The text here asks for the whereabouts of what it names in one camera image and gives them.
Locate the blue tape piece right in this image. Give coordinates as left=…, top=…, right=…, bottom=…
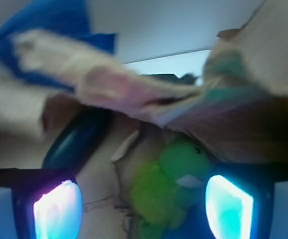
left=0, top=0, right=116, bottom=92

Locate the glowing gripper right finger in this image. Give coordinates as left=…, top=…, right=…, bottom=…
left=205, top=166, right=274, bottom=239

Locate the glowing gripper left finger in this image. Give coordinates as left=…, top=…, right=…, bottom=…
left=12, top=171, right=83, bottom=239

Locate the dark green oblong case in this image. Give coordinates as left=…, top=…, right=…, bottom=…
left=41, top=108, right=113, bottom=174

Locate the brown paper bag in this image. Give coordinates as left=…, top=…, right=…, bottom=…
left=0, top=0, right=288, bottom=239

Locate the green plush animal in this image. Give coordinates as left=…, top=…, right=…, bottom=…
left=130, top=136, right=211, bottom=239

